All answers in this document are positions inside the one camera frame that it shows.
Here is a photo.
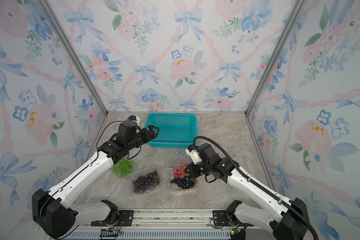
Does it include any aluminium front rail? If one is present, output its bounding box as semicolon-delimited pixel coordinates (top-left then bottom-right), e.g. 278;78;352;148
43;208;304;240

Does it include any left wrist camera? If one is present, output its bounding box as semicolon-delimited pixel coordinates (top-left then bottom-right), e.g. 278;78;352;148
127;115;141;125

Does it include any black corrugated cable conduit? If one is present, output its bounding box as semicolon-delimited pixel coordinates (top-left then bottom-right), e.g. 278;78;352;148
192;135;319;240

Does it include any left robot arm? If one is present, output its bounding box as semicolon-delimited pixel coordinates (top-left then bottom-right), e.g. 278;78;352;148
32;116;160;240

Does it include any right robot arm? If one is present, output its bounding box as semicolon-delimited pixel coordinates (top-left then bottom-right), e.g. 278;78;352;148
185;143;310;240

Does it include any teal plastic basket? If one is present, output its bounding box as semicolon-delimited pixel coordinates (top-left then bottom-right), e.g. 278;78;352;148
145;113;198;149

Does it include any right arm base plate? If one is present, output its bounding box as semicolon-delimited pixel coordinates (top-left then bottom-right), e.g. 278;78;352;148
210;210;254;228

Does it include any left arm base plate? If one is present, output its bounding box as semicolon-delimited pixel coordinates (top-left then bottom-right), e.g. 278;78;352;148
91;210;134;227

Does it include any red grape bunch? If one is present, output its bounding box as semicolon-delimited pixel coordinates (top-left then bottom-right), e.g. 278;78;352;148
173;162;189;179

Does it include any clear plastic clamshell container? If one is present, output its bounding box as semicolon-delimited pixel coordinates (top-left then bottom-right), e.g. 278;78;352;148
109;156;136;179

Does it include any dark purple grape bunch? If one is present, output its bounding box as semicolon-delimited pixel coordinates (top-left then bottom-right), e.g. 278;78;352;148
132;170;161;194

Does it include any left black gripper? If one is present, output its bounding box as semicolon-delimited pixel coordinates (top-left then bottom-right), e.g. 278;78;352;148
128;124;160;152

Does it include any green grape bunch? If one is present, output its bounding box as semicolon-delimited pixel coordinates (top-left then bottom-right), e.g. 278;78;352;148
110;158;135;178

